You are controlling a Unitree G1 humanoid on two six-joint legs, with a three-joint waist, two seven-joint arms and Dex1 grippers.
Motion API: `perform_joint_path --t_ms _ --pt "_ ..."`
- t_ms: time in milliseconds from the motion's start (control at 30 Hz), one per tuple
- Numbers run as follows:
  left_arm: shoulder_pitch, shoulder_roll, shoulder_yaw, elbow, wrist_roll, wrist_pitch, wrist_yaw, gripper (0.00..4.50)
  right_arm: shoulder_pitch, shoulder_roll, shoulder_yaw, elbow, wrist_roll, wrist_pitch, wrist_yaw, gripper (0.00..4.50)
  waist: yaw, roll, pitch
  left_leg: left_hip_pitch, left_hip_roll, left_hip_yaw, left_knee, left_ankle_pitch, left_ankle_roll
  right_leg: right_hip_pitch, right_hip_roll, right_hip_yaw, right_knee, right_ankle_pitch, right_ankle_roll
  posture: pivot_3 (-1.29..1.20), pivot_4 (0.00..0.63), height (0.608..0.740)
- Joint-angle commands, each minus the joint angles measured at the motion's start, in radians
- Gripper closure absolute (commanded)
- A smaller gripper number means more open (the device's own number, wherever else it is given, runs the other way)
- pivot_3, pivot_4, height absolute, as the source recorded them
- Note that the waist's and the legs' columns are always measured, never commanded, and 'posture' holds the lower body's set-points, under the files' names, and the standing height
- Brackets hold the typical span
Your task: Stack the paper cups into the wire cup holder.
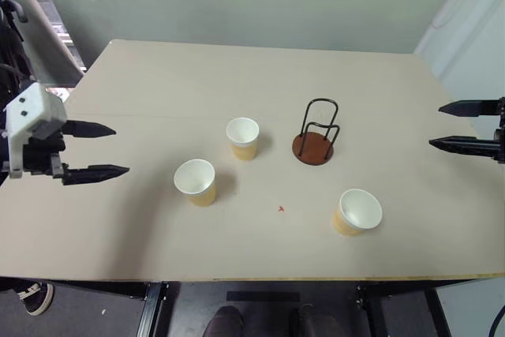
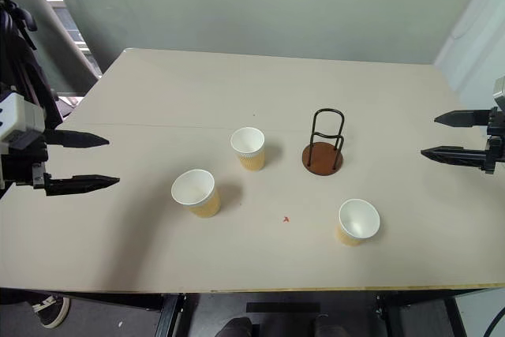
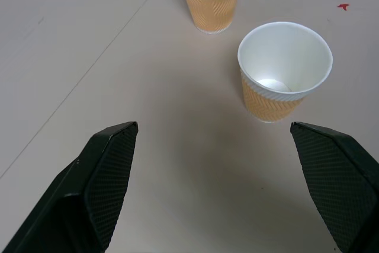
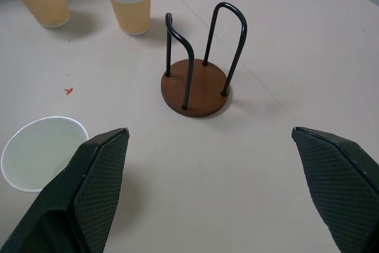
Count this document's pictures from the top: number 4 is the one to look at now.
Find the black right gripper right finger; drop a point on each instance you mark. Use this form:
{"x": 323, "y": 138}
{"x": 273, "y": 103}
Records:
{"x": 340, "y": 188}

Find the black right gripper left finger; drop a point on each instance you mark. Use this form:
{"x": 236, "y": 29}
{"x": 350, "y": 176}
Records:
{"x": 74, "y": 193}

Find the white paper cup, near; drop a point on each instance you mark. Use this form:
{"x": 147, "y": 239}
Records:
{"x": 32, "y": 152}

